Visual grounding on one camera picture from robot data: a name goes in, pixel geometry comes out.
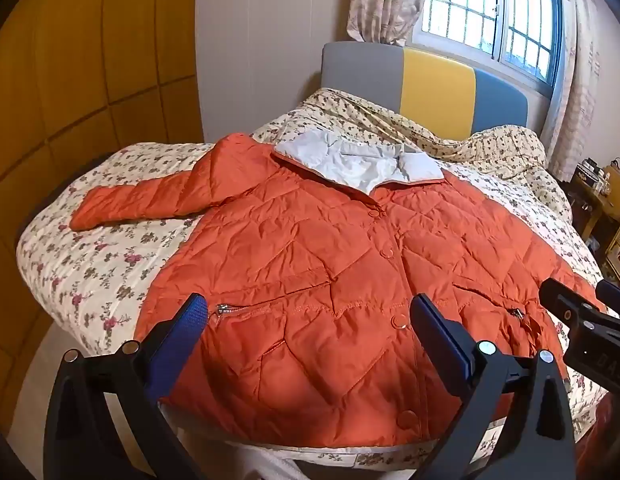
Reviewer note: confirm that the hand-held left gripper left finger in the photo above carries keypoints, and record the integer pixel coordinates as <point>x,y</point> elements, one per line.
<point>182,327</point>

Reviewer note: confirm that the pink floral quilt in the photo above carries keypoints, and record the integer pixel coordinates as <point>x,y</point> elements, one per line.
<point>90,270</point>

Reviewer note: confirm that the long patterned curtain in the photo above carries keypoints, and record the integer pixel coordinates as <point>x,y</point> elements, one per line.
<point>574,85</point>

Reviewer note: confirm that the orange quilted jacket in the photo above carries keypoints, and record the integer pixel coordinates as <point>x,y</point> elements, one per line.
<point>310,270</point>

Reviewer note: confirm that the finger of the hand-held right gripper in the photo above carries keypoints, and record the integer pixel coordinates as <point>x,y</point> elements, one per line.
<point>614,295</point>
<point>564,300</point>

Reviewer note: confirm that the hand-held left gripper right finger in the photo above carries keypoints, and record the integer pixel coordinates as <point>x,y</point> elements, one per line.
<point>447,335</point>

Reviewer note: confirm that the short patterned curtain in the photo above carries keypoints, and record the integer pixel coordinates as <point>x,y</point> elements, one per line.
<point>384,0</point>

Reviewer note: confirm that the wooden wardrobe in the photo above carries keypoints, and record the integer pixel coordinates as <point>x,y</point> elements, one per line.
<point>90,85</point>

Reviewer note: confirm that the dark box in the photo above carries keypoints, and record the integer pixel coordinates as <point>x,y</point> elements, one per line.
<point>587,171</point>

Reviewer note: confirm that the small-flowered yellow blanket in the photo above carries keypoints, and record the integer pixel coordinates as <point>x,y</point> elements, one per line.
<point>370,115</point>

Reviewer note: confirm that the grey and yellow headboard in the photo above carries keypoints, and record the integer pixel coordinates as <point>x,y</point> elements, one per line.
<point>434,85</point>

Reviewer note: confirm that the barred window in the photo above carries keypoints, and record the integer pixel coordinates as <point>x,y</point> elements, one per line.
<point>489,10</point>

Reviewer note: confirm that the wooden bedside table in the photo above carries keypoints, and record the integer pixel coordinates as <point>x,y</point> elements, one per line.
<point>602,210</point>

